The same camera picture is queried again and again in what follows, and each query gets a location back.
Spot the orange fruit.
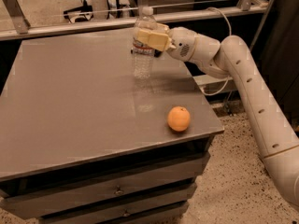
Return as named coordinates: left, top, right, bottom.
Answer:
left=167, top=106, right=191, bottom=132

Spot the metal railing frame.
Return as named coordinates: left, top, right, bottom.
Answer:
left=0, top=0, right=274, bottom=90

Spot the black office chair base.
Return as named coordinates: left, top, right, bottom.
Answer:
left=60, top=0, right=121, bottom=24

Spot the white cable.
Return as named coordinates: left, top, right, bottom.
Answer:
left=199, top=7, right=233, bottom=97

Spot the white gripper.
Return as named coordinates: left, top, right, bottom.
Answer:
left=133, top=23, right=197, bottom=62

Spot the grey drawer cabinet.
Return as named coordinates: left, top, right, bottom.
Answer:
left=0, top=29, right=222, bottom=224

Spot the clear plastic water bottle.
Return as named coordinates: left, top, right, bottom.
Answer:
left=131, top=7, right=157, bottom=79

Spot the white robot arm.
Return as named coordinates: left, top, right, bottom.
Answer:
left=133, top=24, right=299, bottom=210

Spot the dark cabinet at right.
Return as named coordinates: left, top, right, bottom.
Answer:
left=250, top=0, right=299, bottom=124

